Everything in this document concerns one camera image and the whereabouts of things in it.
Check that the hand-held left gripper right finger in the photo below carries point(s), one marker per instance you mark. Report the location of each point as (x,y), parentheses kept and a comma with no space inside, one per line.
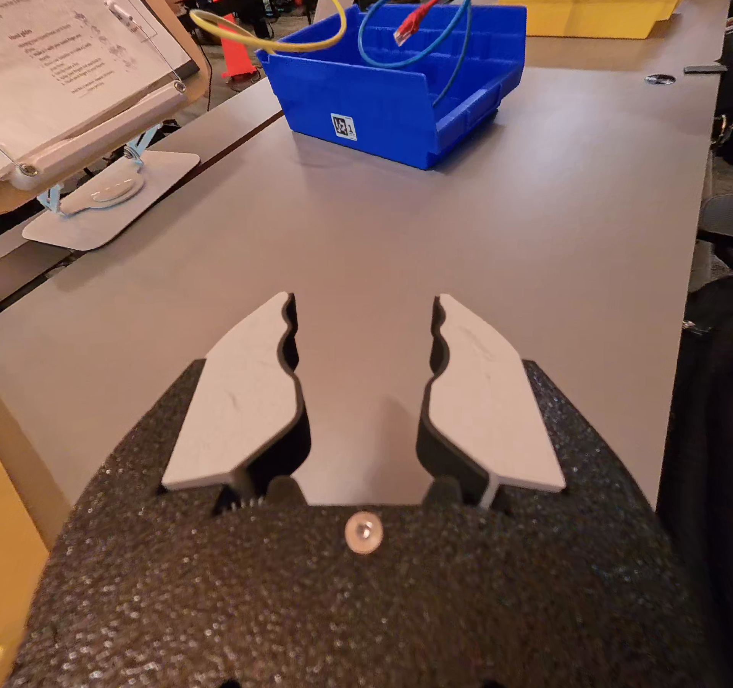
(487,401)

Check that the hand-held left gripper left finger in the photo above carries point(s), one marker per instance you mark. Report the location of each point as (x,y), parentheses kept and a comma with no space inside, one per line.
(240,401)

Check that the blue storage bin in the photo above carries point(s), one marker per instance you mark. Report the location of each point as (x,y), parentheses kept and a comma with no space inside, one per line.
(378,98)

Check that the person's dark clothing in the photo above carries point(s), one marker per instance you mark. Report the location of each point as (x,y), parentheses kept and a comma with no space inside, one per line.
(704,470)

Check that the wooden document stand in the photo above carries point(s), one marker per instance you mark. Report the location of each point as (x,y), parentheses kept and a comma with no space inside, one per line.
(114,201)

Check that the orange traffic cone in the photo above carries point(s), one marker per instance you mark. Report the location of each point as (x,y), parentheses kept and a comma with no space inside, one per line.
(237,52)

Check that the printed instruction sheet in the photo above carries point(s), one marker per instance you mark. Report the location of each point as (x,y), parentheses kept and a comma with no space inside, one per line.
(57,58)

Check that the small black flat object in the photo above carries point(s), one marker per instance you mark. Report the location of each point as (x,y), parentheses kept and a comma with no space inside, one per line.
(704,68)

